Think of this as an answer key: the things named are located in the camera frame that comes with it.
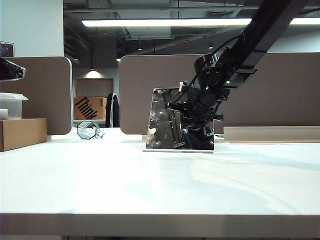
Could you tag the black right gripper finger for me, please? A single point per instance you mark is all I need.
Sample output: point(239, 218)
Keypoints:
point(198, 125)
point(187, 120)

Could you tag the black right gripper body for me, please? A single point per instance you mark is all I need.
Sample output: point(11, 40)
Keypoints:
point(202, 110)

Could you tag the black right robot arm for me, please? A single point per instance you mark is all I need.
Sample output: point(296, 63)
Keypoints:
point(262, 32)

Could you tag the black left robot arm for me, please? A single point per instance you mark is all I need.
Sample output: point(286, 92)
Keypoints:
point(11, 70)

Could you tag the long brown desk partition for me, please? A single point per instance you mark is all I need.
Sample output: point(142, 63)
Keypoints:
point(275, 100)

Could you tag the black hanging jacket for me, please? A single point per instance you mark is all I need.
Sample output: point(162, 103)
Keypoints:
point(113, 110)

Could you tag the octagonal clear glass jar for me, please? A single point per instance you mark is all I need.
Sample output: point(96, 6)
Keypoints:
point(86, 130)

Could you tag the cardboard box Think print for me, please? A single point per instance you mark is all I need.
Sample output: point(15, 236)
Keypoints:
point(86, 108)

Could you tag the long ceiling light strip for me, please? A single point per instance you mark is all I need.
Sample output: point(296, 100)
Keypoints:
point(150, 22)

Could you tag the cone pendant lamp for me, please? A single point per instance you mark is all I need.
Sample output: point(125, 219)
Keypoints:
point(92, 72)

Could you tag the brown desk partition rounded corner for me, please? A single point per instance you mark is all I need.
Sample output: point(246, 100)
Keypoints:
point(50, 100)

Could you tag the plain brown cardboard box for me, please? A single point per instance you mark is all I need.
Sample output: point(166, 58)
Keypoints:
point(22, 133)

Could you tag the clear plastic storage container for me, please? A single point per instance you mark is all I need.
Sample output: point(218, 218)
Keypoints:
point(11, 106)

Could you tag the dark wall sign plate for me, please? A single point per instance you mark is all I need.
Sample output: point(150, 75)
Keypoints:
point(6, 48)

